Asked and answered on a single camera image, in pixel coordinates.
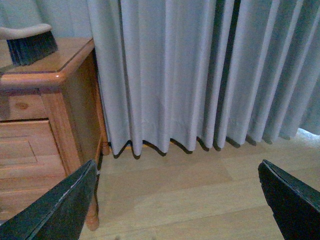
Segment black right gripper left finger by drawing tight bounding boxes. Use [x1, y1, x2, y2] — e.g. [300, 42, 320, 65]
[0, 160, 97, 240]

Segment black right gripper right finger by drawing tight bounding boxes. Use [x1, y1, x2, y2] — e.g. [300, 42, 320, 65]
[258, 159, 320, 240]

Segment grey pleated curtain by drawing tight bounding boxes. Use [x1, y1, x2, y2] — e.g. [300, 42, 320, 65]
[0, 0, 320, 157]

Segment beige hand brush black bristles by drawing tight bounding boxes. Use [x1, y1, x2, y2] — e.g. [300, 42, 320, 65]
[0, 23, 58, 66]

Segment wooden nightstand cabinet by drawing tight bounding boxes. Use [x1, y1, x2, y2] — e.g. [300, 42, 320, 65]
[0, 37, 110, 221]

